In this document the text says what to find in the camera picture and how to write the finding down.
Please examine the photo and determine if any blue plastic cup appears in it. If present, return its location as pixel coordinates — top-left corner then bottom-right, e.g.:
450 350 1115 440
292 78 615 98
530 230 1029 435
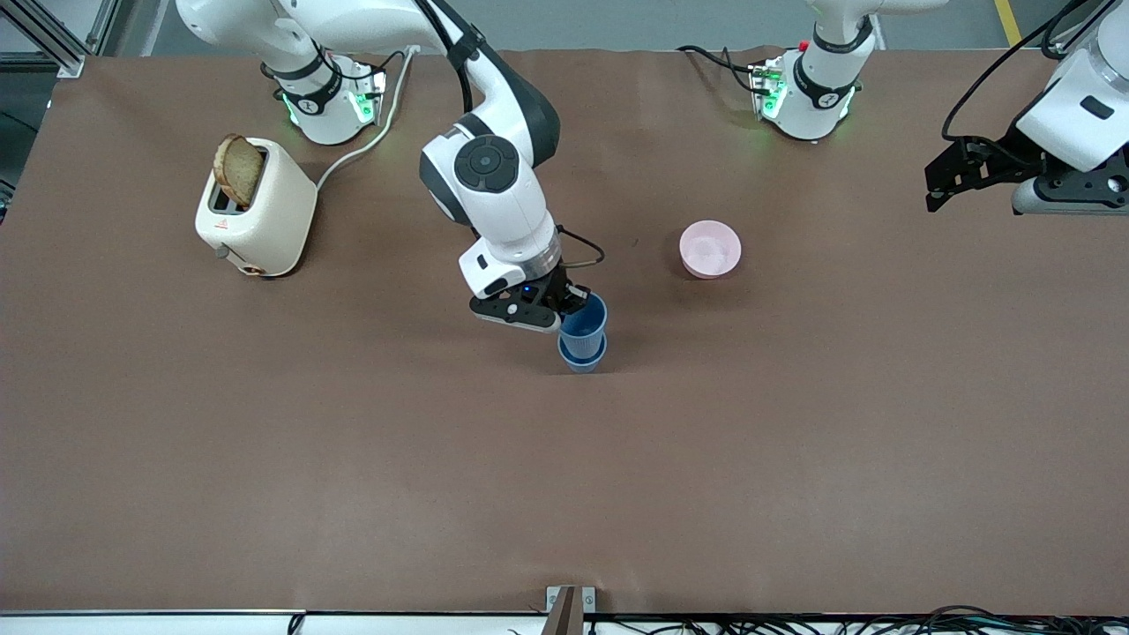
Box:
557 340 609 375
559 292 609 362

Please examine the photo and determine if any pink bowl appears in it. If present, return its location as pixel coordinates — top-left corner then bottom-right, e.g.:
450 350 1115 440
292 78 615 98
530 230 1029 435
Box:
678 220 743 280

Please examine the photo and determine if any brown paper table cover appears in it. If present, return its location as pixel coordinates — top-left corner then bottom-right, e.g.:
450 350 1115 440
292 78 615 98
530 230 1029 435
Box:
0 44 1129 616

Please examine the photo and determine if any cream white toaster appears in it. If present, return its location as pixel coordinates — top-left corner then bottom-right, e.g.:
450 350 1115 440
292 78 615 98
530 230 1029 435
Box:
194 137 318 279

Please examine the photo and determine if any brown bread slice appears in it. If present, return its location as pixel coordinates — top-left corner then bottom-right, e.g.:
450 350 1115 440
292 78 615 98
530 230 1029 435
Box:
213 134 265 209

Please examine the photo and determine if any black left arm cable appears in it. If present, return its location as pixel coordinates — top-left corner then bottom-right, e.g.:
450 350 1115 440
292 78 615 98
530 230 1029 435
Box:
941 0 1114 144

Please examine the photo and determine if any aluminium frame profile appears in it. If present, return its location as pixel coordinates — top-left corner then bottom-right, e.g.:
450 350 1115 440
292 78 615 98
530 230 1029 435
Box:
0 0 121 78
1054 0 1114 54

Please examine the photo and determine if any white power cable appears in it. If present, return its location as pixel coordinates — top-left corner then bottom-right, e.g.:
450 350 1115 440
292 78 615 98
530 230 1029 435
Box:
315 44 421 191

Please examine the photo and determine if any black base cable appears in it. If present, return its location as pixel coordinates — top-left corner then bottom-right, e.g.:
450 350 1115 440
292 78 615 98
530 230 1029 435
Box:
260 46 408 89
677 44 764 93

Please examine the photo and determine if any metal bracket with brown bar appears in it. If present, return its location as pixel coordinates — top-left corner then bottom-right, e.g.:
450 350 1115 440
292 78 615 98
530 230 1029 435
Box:
545 586 597 635

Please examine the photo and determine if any black cable tangle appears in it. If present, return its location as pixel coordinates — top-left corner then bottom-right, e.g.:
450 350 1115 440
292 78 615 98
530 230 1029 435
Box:
582 604 1129 635

